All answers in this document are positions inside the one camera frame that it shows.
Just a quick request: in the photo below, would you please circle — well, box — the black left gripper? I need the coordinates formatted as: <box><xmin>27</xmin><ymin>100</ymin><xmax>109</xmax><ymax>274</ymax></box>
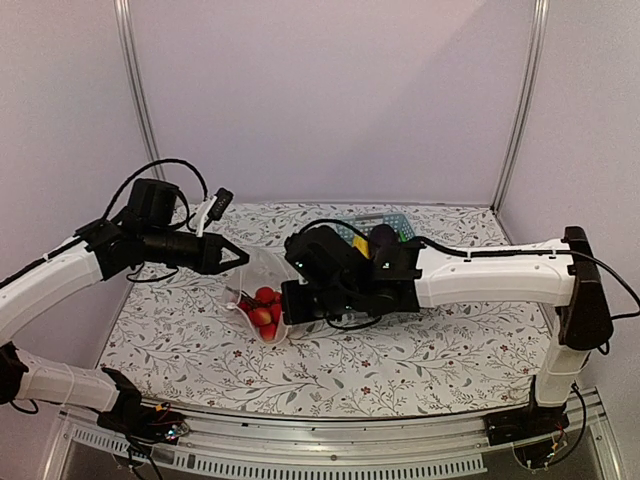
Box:
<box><xmin>142</xmin><ymin>224</ymin><xmax>250</xmax><ymax>275</ymax></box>

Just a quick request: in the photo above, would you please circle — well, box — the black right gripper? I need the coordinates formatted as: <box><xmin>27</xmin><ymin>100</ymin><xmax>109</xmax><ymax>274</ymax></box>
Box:
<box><xmin>280</xmin><ymin>279</ymin><xmax>359</xmax><ymax>324</ymax></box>

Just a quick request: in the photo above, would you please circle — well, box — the clear zip top bag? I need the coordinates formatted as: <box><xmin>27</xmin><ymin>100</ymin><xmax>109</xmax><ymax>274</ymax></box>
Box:
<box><xmin>220</xmin><ymin>247</ymin><xmax>297</xmax><ymax>346</ymax></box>

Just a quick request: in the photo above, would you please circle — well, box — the red cherry tomato cluster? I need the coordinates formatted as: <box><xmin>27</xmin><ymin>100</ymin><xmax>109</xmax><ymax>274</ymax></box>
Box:
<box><xmin>238</xmin><ymin>286</ymin><xmax>282</xmax><ymax>343</ymax></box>

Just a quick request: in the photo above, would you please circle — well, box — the yellow corn cob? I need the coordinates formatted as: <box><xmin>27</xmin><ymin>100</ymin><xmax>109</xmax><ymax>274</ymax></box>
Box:
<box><xmin>352</xmin><ymin>235</ymin><xmax>371</xmax><ymax>259</ymax></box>

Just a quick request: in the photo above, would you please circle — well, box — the light blue plastic basket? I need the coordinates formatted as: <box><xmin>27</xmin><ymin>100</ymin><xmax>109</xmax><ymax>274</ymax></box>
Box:
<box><xmin>330</xmin><ymin>212</ymin><xmax>415</xmax><ymax>245</ymax></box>

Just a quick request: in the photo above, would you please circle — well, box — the purple eggplant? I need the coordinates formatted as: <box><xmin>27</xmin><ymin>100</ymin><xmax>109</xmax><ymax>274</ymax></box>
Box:
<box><xmin>369</xmin><ymin>224</ymin><xmax>400</xmax><ymax>248</ymax></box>

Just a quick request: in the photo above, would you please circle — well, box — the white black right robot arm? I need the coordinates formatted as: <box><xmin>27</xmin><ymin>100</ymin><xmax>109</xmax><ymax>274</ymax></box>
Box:
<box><xmin>282</xmin><ymin>225</ymin><xmax>613</xmax><ymax>436</ymax></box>

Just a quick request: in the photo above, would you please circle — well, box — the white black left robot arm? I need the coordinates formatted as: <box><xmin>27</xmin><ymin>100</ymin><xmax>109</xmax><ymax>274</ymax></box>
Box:
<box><xmin>1</xmin><ymin>179</ymin><xmax>249</xmax><ymax>434</ymax></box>

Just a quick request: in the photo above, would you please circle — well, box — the floral patterned tablecloth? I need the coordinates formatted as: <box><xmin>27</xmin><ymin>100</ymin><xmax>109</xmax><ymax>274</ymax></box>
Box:
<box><xmin>92</xmin><ymin>201</ymin><xmax>565</xmax><ymax>418</ymax></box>

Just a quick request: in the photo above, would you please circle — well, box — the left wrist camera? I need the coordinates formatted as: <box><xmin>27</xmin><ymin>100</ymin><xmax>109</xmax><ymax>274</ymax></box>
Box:
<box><xmin>188</xmin><ymin>187</ymin><xmax>234</xmax><ymax>237</ymax></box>

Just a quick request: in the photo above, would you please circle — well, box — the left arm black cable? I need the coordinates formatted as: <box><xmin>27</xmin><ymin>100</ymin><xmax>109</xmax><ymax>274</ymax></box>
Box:
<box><xmin>102</xmin><ymin>158</ymin><xmax>209</xmax><ymax>221</ymax></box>

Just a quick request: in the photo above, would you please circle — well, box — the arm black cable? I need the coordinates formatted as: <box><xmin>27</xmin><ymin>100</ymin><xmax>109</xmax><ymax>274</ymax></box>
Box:
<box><xmin>564</xmin><ymin>249</ymin><xmax>640</xmax><ymax>356</ymax></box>
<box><xmin>102</xmin><ymin>158</ymin><xmax>209</xmax><ymax>221</ymax></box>

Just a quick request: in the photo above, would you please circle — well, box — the aluminium front rail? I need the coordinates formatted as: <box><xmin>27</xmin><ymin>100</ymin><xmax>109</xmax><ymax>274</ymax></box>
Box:
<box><xmin>44</xmin><ymin>389</ymin><xmax>625</xmax><ymax>479</ymax></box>

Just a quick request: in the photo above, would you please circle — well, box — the left aluminium frame post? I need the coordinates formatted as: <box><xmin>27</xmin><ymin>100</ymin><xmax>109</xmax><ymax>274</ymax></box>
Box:
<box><xmin>113</xmin><ymin>0</ymin><xmax>160</xmax><ymax>163</ymax></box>

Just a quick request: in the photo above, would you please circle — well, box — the aluminium frame post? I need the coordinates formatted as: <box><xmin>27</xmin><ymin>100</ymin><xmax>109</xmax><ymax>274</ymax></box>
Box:
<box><xmin>491</xmin><ymin>0</ymin><xmax>550</xmax><ymax>215</ymax></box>
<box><xmin>113</xmin><ymin>0</ymin><xmax>160</xmax><ymax>163</ymax></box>

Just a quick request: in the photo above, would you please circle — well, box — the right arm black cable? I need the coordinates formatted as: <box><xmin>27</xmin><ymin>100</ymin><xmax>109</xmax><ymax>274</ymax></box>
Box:
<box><xmin>564</xmin><ymin>249</ymin><xmax>640</xmax><ymax>356</ymax></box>

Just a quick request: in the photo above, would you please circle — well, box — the right aluminium frame post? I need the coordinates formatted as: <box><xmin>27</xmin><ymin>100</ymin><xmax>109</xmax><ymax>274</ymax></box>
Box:
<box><xmin>491</xmin><ymin>0</ymin><xmax>550</xmax><ymax>215</ymax></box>

